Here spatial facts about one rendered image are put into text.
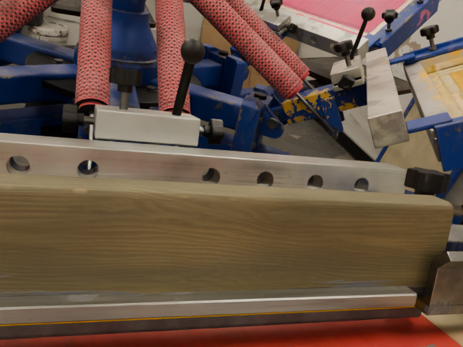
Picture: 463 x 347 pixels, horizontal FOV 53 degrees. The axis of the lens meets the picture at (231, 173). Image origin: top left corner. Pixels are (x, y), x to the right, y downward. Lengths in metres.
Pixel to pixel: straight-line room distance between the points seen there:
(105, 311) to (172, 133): 0.32
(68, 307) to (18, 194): 0.07
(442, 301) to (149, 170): 0.31
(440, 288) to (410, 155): 2.72
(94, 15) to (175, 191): 0.55
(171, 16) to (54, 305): 0.63
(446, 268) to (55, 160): 0.38
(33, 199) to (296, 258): 0.17
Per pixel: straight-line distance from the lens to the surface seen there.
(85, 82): 0.72
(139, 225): 0.28
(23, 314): 0.28
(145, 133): 0.56
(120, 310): 0.28
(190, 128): 0.57
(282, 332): 0.36
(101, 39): 0.77
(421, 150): 3.04
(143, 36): 1.05
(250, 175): 0.55
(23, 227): 0.28
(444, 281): 0.38
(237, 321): 0.33
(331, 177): 0.59
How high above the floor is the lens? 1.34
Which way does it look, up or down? 27 degrees down
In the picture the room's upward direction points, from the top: 13 degrees clockwise
